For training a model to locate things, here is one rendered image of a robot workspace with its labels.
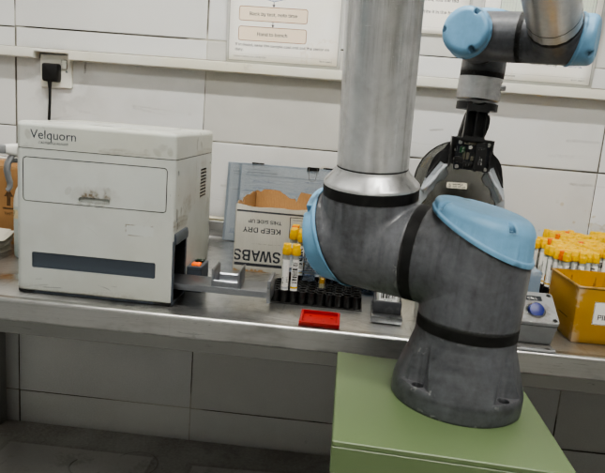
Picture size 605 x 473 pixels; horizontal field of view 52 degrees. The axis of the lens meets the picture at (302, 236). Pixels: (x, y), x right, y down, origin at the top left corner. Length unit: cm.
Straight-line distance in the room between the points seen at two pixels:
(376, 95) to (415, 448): 37
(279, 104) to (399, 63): 99
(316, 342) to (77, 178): 49
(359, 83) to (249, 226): 70
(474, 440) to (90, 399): 146
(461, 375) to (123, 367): 135
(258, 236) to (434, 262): 71
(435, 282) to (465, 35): 45
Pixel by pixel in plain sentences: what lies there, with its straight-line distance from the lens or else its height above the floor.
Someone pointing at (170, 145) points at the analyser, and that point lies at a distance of 105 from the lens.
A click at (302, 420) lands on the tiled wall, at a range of 186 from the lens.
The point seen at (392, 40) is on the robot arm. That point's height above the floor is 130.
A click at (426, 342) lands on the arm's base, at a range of 71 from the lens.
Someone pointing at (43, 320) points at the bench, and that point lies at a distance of 115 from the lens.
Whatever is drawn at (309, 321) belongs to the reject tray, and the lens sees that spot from 104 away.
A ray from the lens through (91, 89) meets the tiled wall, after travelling 179.
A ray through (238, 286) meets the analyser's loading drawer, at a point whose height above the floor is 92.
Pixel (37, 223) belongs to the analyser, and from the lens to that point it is 115.
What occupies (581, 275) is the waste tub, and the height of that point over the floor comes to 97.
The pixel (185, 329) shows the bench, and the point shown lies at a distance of 106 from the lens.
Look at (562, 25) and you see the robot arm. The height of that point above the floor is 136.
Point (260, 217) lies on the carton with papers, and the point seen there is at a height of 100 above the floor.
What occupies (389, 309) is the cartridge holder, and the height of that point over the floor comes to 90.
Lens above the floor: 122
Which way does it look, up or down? 11 degrees down
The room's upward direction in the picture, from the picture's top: 5 degrees clockwise
